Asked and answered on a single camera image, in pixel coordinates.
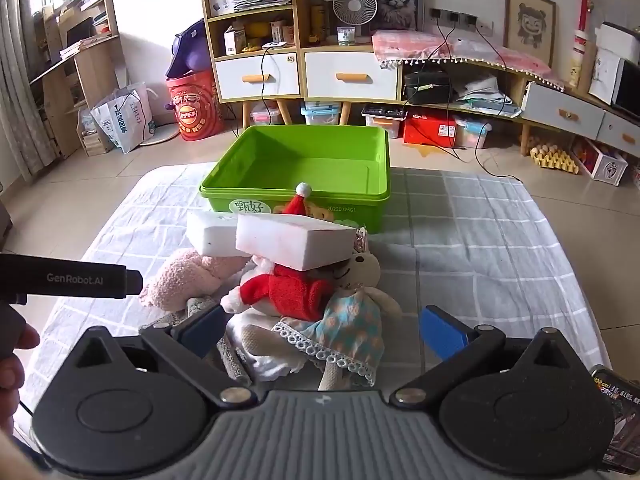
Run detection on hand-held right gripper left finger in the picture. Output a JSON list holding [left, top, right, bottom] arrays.
[[72, 304, 258, 408]]

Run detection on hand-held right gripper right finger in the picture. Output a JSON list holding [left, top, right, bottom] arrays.
[[389, 305, 585, 408]]

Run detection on grey towel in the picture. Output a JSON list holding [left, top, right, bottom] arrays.
[[184, 294, 252, 387]]

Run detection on pink plush toy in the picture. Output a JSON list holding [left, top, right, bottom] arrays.
[[139, 249, 253, 310]]

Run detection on white cloth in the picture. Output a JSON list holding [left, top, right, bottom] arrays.
[[225, 310, 321, 385]]

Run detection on white sponge block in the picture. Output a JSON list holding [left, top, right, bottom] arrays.
[[186, 210, 251, 258], [235, 214, 357, 272]]

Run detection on rabbit doll blue dress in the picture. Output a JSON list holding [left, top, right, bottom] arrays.
[[235, 227, 403, 391]]

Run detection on white plush toy red outfit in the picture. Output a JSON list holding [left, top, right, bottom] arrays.
[[220, 182, 337, 322]]

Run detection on green plastic box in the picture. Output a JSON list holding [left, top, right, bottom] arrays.
[[199, 125, 392, 235]]

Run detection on person's left forearm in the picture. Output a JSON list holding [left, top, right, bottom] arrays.
[[0, 432, 31, 480]]

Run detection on person's left hand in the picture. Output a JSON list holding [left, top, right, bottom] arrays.
[[0, 317, 42, 433]]

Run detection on white paper bag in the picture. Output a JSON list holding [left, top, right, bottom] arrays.
[[90, 82, 153, 155]]

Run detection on red printed bucket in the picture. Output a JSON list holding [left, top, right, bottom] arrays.
[[166, 71, 226, 142]]

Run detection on dark printed box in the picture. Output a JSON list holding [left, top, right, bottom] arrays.
[[590, 366, 640, 476]]

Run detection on clear storage box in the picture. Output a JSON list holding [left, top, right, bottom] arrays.
[[301, 101, 342, 127], [361, 104, 407, 138], [452, 117, 493, 150], [250, 102, 281, 126]]

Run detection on grey curtain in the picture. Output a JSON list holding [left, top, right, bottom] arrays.
[[0, 0, 57, 181]]

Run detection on red box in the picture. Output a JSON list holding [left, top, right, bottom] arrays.
[[402, 110, 458, 148]]

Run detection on wooden bookshelf desk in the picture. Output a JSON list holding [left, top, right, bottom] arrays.
[[30, 0, 126, 158]]

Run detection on yellow egg tray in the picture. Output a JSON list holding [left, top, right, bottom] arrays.
[[530, 142, 581, 175]]

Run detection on white printed box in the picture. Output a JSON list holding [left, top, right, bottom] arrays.
[[572, 137, 630, 181]]

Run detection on purple bag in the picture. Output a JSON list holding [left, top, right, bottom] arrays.
[[166, 19, 213, 81]]

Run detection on wooden shelf cabinet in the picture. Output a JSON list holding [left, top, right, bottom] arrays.
[[199, 0, 307, 128]]

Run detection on black bag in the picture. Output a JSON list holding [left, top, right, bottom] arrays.
[[404, 71, 451, 106]]

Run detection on wooden low tv stand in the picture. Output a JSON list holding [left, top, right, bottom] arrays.
[[397, 57, 640, 158]]

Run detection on wooden drawer cabinet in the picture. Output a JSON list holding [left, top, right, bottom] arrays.
[[300, 42, 405, 128]]

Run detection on pink lace cloth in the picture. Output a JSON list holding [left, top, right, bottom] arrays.
[[372, 29, 566, 92]]

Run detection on black monitor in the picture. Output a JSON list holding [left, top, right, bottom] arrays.
[[611, 57, 640, 113]]

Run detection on framed cartoon picture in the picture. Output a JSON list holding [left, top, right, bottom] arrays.
[[502, 0, 557, 68]]

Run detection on cat picture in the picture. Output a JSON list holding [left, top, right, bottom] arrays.
[[369, 0, 425, 33]]

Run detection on white desk fan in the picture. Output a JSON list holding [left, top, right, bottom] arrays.
[[332, 0, 377, 46]]

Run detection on white cardboard box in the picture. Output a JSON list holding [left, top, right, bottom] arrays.
[[597, 22, 640, 58]]

